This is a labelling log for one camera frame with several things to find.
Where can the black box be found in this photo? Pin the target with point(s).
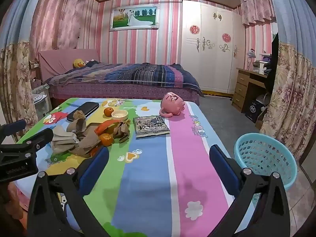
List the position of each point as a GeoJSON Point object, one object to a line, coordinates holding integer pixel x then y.
{"type": "Point", "coordinates": [253, 109]}

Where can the desk lamp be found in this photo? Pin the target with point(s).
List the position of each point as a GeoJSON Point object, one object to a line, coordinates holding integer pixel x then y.
{"type": "Point", "coordinates": [251, 53]}

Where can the blue floral curtain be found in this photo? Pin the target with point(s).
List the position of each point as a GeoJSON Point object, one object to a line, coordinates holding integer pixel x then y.
{"type": "Point", "coordinates": [14, 66]}
{"type": "Point", "coordinates": [291, 91]}

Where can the white wardrobe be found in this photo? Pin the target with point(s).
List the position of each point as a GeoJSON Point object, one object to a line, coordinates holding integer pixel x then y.
{"type": "Point", "coordinates": [209, 61]}

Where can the grey tissue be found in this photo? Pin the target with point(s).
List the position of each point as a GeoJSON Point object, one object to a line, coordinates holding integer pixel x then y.
{"type": "Point", "coordinates": [63, 140]}

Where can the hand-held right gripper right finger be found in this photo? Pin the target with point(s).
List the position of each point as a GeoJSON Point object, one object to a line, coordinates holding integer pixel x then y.
{"type": "Point", "coordinates": [224, 170]}

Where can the black phone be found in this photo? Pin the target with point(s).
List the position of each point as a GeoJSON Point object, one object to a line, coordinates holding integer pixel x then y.
{"type": "Point", "coordinates": [82, 111]}

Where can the small white bowl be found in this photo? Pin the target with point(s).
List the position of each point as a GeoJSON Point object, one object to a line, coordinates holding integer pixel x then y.
{"type": "Point", "coordinates": [119, 114]}

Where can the large brown paper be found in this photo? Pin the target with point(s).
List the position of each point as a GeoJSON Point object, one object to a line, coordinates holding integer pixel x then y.
{"type": "Point", "coordinates": [86, 143]}

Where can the white plastic cabinet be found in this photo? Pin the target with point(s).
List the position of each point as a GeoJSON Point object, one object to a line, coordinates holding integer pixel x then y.
{"type": "Point", "coordinates": [43, 106]}

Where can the red round paper decoration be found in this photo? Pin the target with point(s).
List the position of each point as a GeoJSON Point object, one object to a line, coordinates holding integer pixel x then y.
{"type": "Point", "coordinates": [194, 29]}
{"type": "Point", "coordinates": [226, 37]}

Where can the brown cardboard box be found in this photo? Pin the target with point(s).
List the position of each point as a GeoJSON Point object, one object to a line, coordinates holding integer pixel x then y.
{"type": "Point", "coordinates": [260, 119]}

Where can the wooden desk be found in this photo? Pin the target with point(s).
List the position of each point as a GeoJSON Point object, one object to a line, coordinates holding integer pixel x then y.
{"type": "Point", "coordinates": [243, 88]}

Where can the tangerine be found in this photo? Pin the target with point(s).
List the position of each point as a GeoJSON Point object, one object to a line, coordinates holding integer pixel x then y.
{"type": "Point", "coordinates": [106, 139]}
{"type": "Point", "coordinates": [108, 111]}

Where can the pink window curtain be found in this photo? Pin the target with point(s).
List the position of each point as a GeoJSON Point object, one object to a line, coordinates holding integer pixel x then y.
{"type": "Point", "coordinates": [56, 17]}

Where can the pink bed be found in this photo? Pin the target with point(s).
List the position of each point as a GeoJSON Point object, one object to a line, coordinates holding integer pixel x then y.
{"type": "Point", "coordinates": [61, 61]}

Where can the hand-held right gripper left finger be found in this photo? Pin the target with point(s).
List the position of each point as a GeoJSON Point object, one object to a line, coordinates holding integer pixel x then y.
{"type": "Point", "coordinates": [95, 169]}

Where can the white printer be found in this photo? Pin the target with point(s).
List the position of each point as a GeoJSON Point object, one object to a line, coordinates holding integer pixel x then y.
{"type": "Point", "coordinates": [258, 66]}

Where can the framed wall picture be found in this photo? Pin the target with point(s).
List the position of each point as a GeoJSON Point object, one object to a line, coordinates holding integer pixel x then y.
{"type": "Point", "coordinates": [134, 17]}

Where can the yellow duck plush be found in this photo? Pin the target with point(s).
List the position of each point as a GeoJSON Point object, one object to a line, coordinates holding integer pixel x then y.
{"type": "Point", "coordinates": [79, 63]}

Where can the light blue plastic basket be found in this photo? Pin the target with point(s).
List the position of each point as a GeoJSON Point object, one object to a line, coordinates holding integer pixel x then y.
{"type": "Point", "coordinates": [266, 153]}

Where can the pink curtain valance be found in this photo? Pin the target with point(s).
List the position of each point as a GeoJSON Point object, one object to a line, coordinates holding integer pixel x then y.
{"type": "Point", "coordinates": [256, 9]}

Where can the patterned grey cloth piece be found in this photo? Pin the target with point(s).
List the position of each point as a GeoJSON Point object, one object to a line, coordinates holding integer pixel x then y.
{"type": "Point", "coordinates": [150, 127]}

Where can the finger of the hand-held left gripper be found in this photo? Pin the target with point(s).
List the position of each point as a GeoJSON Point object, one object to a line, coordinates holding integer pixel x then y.
{"type": "Point", "coordinates": [13, 127]}
{"type": "Point", "coordinates": [40, 137]}

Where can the cartoon printed tablecloth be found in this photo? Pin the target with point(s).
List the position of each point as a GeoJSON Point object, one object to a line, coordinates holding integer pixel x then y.
{"type": "Point", "coordinates": [148, 177]}

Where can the patchwork blanket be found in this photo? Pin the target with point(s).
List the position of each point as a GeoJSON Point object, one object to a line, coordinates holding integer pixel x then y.
{"type": "Point", "coordinates": [135, 75]}

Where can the pink pig mug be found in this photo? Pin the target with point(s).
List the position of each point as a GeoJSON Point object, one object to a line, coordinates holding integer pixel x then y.
{"type": "Point", "coordinates": [172, 103]}

